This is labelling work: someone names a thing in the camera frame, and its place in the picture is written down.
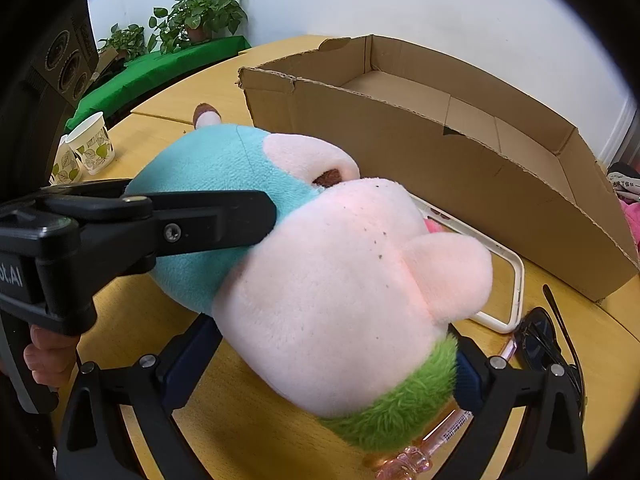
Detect black sunglasses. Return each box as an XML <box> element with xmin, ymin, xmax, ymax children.
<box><xmin>514</xmin><ymin>284</ymin><xmax>587</xmax><ymax>420</ymax></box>

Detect white clear phone case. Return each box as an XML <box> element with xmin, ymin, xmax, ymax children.
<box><xmin>411</xmin><ymin>195</ymin><xmax>525</xmax><ymax>334</ymax></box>

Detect pink transparent pen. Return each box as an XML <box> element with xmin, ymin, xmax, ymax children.
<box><xmin>366</xmin><ymin>339</ymin><xmax>519</xmax><ymax>480</ymax></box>

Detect pink blue pig plush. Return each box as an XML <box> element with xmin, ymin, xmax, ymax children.
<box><xmin>127</xmin><ymin>105</ymin><xmax>492</xmax><ymax>452</ymax></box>

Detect person's left hand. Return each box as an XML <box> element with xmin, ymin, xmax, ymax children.
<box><xmin>24</xmin><ymin>325</ymin><xmax>80</xmax><ymax>388</ymax></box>

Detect paper cup with leaves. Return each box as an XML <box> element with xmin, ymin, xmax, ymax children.
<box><xmin>65</xmin><ymin>112</ymin><xmax>115</xmax><ymax>176</ymax></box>

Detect black cardboard box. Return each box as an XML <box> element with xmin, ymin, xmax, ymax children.
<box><xmin>1</xmin><ymin>0</ymin><xmax>98</xmax><ymax>202</ymax></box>

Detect small potted green plant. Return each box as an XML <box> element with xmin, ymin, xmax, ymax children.
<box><xmin>99</xmin><ymin>24</ymin><xmax>148</xmax><ymax>62</ymax></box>

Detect large potted green plant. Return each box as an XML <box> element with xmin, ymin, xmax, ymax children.
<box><xmin>146</xmin><ymin>0</ymin><xmax>247</xmax><ymax>54</ymax></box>

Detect pink bunny plush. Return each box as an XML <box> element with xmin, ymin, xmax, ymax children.
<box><xmin>618</xmin><ymin>198</ymin><xmax>640</xmax><ymax>252</ymax></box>

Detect brown cardboard box tray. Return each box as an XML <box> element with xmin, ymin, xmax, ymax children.
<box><xmin>239</xmin><ymin>35</ymin><xmax>639</xmax><ymax>301</ymax></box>

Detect grey black folded garment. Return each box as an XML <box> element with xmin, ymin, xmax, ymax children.
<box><xmin>606</xmin><ymin>162</ymin><xmax>640</xmax><ymax>203</ymax></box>

